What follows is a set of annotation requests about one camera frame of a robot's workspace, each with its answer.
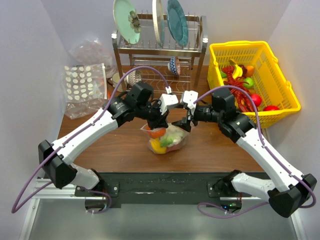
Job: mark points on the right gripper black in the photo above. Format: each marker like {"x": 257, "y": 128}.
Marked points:
{"x": 183, "y": 124}

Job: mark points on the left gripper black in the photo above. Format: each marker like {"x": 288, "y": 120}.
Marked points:
{"x": 160, "y": 121}

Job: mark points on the orange toy pumpkin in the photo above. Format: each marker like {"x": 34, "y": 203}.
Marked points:
{"x": 156, "y": 132}

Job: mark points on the white toy cauliflower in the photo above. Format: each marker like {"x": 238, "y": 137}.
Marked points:
{"x": 173, "y": 136}

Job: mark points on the polka dot zip bag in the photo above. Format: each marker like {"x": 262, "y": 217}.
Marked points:
{"x": 172, "y": 148}

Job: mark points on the yellow toy lemon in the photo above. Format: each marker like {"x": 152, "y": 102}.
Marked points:
{"x": 156, "y": 146}

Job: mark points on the red toy lobster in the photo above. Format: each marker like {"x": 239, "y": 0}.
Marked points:
{"x": 243, "y": 102}

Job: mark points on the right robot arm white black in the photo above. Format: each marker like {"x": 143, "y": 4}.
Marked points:
{"x": 287, "y": 188}

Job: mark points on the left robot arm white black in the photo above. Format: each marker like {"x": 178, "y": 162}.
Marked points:
{"x": 57, "y": 158}

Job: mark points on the polka dot bag stack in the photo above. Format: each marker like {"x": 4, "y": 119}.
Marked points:
{"x": 85, "y": 89}

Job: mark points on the crumpled clear plastic bag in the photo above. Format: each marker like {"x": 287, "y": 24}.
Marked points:
{"x": 91, "y": 51}

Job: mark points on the patterned grey bowl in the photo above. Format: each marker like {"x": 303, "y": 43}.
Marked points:
{"x": 134, "y": 77}

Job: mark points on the metal dish rack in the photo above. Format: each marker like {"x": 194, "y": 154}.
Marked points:
{"x": 148, "y": 53}

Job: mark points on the cream enamel mug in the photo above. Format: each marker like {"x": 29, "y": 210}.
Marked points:
{"x": 114, "y": 80}

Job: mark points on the blue patterned bowl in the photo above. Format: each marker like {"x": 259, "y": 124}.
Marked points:
{"x": 174, "y": 66}

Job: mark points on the yellow toy banana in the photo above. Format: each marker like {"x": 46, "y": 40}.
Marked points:
{"x": 238, "y": 71}

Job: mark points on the round red toy fruit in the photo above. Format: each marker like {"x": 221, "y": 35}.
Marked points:
{"x": 257, "y": 100}

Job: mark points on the green toy apple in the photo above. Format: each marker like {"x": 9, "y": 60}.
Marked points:
{"x": 248, "y": 83}

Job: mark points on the red toy apple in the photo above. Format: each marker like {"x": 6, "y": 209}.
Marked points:
{"x": 270, "y": 108}

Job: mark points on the yellow plastic basket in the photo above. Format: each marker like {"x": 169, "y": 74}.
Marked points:
{"x": 269, "y": 81}

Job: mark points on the dark teal plate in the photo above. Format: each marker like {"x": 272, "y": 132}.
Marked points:
{"x": 177, "y": 23}

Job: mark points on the mint green flower plate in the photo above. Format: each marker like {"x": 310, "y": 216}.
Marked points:
{"x": 127, "y": 21}

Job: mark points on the cream rimmed plate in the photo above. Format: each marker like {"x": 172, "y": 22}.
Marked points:
{"x": 158, "y": 21}

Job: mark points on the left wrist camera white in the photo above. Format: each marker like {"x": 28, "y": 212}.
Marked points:
{"x": 168, "y": 100}

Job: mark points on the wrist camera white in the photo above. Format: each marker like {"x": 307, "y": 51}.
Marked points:
{"x": 188, "y": 99}
{"x": 168, "y": 100}

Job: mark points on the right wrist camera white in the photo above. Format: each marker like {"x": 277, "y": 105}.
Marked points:
{"x": 188, "y": 99}

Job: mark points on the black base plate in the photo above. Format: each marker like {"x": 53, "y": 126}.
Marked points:
{"x": 164, "y": 188}

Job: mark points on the aluminium rail frame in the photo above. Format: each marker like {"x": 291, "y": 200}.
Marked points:
{"x": 51, "y": 193}

